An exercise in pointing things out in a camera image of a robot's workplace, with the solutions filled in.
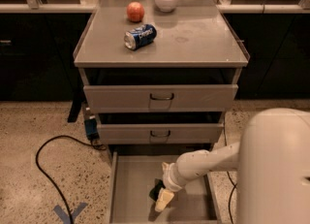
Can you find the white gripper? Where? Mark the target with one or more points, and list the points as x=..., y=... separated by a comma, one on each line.
x=169, y=178

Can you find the dark green sponge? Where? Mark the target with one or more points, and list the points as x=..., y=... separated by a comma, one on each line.
x=154, y=192

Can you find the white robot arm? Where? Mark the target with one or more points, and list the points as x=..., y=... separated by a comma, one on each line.
x=272, y=161

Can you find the grey bottom drawer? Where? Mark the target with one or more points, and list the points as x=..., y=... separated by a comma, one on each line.
x=133, y=177

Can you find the grey drawer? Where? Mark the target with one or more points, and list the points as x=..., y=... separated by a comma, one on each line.
x=160, y=98
x=160, y=133
x=133, y=177

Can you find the grey middle drawer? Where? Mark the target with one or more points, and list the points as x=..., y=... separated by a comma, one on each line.
x=160, y=133

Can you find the grey top drawer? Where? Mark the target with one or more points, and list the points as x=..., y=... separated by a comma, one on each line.
x=160, y=98

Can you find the grey drawer cabinet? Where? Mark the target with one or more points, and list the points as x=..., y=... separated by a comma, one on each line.
x=194, y=45

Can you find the dark background counter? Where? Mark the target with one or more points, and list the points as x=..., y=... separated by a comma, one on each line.
x=38, y=55

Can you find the blue power adapter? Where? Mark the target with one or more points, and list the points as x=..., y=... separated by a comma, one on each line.
x=91, y=131

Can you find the blue tape floor mark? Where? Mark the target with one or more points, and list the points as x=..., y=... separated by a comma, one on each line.
x=67, y=216

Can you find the blue Pepsi can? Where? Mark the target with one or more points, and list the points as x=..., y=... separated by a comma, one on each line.
x=139, y=37

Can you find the red apple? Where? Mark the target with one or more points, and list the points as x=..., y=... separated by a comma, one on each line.
x=135, y=12

